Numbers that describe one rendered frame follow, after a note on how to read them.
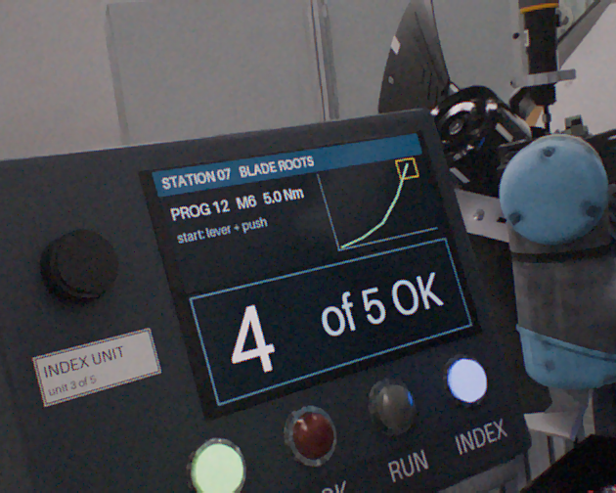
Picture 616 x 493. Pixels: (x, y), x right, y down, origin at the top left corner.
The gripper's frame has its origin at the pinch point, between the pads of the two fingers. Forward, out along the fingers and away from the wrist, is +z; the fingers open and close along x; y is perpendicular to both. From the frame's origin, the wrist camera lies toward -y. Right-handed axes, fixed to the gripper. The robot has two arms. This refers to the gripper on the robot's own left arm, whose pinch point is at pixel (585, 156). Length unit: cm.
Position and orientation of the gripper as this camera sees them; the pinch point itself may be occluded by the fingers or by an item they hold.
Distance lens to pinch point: 113.9
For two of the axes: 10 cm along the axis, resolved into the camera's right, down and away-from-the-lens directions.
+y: -9.4, 1.9, 2.9
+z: 2.6, -1.5, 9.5
